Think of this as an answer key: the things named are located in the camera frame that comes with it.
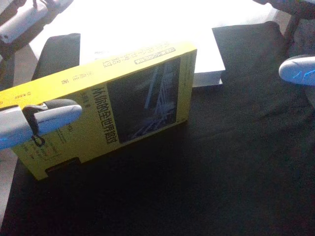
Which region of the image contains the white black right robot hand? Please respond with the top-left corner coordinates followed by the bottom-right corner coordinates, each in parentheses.
top-left (0, 0), bottom-right (83, 151)

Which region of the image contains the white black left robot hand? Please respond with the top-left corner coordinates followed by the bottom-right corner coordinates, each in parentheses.
top-left (279, 55), bottom-right (315, 87)

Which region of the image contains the yellow book with dark photo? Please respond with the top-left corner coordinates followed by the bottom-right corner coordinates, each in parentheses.
top-left (0, 41), bottom-right (198, 181)

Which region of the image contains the white book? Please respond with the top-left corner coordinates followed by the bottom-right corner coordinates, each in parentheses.
top-left (78, 24), bottom-right (226, 89)

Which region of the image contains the black table cloth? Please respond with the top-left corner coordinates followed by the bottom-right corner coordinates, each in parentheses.
top-left (0, 21), bottom-right (315, 236)

